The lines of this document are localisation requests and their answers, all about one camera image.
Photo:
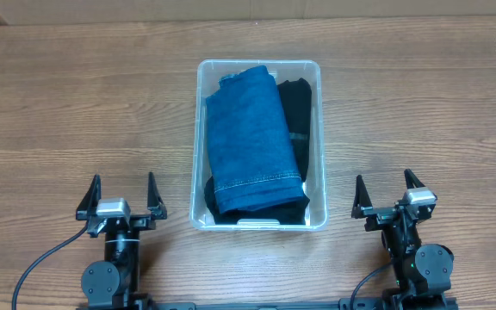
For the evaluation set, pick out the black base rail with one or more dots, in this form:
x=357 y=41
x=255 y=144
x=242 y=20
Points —
x=364 y=303

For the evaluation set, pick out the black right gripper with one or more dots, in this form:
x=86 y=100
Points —
x=387 y=213

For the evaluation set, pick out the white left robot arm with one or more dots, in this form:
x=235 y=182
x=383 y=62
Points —
x=113 y=282

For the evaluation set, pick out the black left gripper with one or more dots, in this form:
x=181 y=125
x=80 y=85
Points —
x=88 y=207

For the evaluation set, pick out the black taped cloth bundle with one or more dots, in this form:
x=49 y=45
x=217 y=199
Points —
x=290 y=213

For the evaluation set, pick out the clear plastic storage bin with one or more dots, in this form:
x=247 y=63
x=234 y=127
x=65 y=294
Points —
x=209 y=73

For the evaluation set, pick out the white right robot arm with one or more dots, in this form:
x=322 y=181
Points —
x=422 y=271

